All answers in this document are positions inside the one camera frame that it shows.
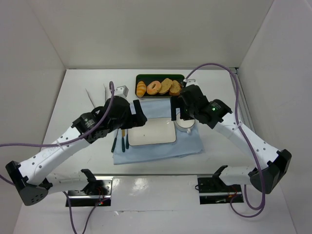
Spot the orange bread roll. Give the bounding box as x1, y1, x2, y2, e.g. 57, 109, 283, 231
136, 81, 147, 98

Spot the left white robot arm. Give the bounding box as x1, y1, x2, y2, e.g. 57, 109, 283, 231
5, 96, 147, 206

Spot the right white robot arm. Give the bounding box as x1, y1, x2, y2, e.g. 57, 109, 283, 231
170, 84, 292, 194

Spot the brown bread slice right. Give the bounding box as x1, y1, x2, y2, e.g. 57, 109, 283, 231
169, 80, 182, 96

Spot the brown bread slice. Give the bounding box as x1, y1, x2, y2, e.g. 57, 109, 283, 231
158, 78, 173, 95
169, 80, 182, 96

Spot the brown bread slice left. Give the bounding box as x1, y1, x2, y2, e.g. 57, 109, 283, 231
158, 78, 173, 95

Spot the white rectangular plate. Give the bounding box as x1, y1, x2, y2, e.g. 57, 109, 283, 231
128, 117, 176, 146

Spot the glazed donut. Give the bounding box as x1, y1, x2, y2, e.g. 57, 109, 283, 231
146, 80, 161, 96

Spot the dark green serving tray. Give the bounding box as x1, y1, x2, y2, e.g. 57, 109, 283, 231
135, 74, 184, 98

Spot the light blue cloth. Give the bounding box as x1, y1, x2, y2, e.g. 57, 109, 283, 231
113, 99, 204, 165

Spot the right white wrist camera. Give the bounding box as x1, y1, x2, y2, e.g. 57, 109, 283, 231
183, 78, 198, 87

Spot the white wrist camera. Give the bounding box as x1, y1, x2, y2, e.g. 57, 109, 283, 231
115, 85, 129, 99
183, 78, 198, 87

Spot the green handled spoon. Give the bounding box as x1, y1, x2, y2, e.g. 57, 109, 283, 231
121, 129, 125, 153

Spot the white bowl with handle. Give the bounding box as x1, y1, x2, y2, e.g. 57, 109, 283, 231
174, 113, 195, 135

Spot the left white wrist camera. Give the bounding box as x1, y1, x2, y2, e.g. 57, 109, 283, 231
115, 85, 129, 99

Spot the green handled knife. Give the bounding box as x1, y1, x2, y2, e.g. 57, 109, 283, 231
125, 129, 129, 149

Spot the green handled fork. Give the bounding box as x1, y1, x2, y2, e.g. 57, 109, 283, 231
111, 129, 119, 153

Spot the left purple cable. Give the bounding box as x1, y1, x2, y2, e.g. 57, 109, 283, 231
0, 80, 116, 234

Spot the purple cable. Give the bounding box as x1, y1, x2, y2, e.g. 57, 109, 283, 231
182, 62, 267, 218
0, 80, 116, 234

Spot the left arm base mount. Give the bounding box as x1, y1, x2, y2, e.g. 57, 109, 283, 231
67, 169, 113, 207

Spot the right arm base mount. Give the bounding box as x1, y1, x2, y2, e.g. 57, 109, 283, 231
195, 166, 244, 205

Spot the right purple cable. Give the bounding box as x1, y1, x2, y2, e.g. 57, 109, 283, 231
182, 62, 267, 218

